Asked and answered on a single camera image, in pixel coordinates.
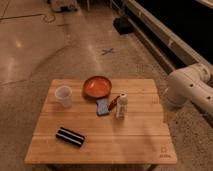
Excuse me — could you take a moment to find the small clear bottle white cap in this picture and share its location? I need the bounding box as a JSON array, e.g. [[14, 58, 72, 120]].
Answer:
[[116, 94, 128, 119]]

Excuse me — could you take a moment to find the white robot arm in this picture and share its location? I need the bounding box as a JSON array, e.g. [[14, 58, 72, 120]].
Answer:
[[164, 63, 213, 117]]

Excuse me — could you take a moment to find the orange bowl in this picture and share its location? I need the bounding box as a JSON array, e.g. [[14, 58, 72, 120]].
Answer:
[[83, 76, 112, 98]]

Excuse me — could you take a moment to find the red marker pen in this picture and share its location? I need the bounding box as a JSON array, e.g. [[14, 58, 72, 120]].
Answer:
[[108, 96, 120, 111]]

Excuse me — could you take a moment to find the blue sponge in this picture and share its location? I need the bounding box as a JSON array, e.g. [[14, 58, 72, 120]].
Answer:
[[96, 98, 109, 116]]

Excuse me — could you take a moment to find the wooden folding table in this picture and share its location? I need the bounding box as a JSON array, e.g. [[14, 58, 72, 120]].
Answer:
[[25, 79, 177, 164]]

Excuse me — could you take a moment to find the clear plastic cup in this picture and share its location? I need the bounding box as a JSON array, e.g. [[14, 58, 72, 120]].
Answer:
[[55, 86, 72, 107]]

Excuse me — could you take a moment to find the black object on floor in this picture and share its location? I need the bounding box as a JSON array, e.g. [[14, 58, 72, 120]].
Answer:
[[113, 17, 133, 35]]

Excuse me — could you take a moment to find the black white striped block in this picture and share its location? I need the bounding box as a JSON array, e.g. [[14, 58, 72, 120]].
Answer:
[[56, 127, 85, 147]]

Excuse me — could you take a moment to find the white equipment at top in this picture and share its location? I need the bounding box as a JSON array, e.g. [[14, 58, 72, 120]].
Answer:
[[50, 0, 77, 12]]

